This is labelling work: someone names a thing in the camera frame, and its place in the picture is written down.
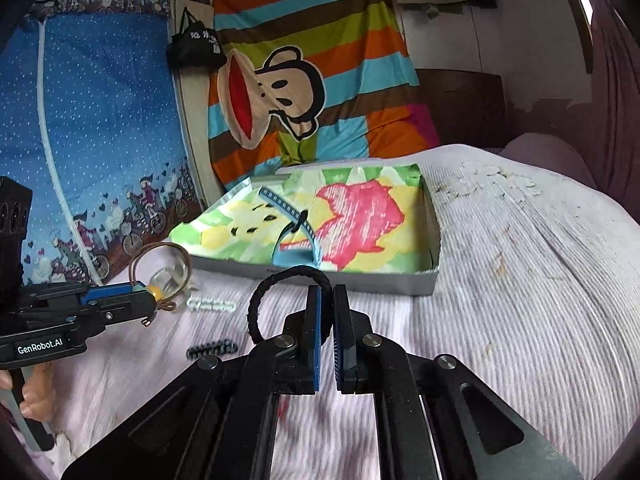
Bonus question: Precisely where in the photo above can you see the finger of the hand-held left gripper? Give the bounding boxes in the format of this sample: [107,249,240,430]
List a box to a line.
[65,291,157,331]
[80,282,151,306]

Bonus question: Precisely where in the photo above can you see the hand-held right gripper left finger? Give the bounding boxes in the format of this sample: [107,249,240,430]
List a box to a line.
[60,284,326,480]

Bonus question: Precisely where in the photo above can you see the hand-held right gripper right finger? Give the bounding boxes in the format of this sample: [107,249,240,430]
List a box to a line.
[332,284,583,480]

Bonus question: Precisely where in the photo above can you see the grey cardboard box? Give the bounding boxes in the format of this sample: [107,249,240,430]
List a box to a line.
[167,162,442,297]

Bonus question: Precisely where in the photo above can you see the black braided hair tie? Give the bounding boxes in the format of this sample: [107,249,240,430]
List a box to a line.
[247,267,333,346]

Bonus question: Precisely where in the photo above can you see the small silver metal clip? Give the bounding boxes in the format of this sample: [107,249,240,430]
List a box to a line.
[187,297,237,315]

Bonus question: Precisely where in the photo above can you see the blue wrist watch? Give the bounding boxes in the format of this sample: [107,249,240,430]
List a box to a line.
[257,186,321,268]

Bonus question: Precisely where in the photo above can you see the person's left hand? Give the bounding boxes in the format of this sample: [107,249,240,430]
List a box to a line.
[0,360,57,423]

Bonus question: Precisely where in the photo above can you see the colourful painted paper lining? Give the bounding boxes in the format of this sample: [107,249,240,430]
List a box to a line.
[170,164,436,273]

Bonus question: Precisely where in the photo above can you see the pink ribbed bedspread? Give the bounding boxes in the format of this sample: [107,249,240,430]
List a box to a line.
[15,145,640,480]

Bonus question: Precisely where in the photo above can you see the blue printed wardrobe cloth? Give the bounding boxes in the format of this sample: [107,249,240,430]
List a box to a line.
[0,0,206,286]

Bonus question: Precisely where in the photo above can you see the light wooden panel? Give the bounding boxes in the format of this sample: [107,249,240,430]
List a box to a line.
[170,0,226,211]

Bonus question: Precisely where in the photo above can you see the black hanging bag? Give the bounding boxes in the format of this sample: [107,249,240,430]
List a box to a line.
[166,7,227,71]

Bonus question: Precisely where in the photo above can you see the dark wooden headboard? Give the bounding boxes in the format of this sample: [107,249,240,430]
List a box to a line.
[415,67,506,148]

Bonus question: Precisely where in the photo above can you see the pink pillow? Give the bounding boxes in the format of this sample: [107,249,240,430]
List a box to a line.
[500,132,598,191]

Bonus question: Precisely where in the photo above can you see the striped monkey print blanket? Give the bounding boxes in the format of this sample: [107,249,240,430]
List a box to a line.
[207,0,441,191]

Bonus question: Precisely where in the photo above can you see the pink curtain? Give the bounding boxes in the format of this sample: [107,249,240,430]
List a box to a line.
[590,0,640,201]

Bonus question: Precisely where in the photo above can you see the window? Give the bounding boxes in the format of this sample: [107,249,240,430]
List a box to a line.
[550,0,596,76]

